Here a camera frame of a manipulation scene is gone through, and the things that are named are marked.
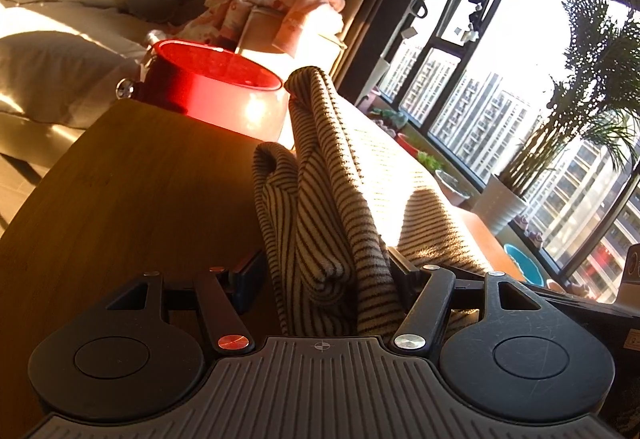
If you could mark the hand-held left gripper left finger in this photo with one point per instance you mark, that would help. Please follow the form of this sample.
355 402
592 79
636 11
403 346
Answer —
250 286

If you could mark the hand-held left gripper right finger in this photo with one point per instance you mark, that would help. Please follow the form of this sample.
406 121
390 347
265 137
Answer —
405 279

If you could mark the striped knit garment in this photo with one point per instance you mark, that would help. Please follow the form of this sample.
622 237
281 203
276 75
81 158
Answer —
340 199

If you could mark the small wooden stool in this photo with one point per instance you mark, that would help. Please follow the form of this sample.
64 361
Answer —
492 239

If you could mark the blue bowl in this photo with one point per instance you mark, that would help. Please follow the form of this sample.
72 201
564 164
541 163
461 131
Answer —
522 264

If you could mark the pale pink basin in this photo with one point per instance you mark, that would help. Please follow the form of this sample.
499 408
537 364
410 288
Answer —
452 189

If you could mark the potted palm in white pot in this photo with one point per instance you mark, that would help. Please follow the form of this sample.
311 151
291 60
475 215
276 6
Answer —
505 209

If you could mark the red plant basin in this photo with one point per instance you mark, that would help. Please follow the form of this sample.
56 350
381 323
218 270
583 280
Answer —
410 145

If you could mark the green plush toy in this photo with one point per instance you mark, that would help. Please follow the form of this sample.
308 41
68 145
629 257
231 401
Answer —
390 119

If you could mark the red round tub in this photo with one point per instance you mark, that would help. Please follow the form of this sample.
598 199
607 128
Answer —
200 84

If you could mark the beige storage box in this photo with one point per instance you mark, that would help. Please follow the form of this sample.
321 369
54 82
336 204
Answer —
315 34

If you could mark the beige sofa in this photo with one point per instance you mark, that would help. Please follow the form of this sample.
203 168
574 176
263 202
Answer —
60 49

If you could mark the black window frame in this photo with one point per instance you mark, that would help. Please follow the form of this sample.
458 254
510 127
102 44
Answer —
465 69

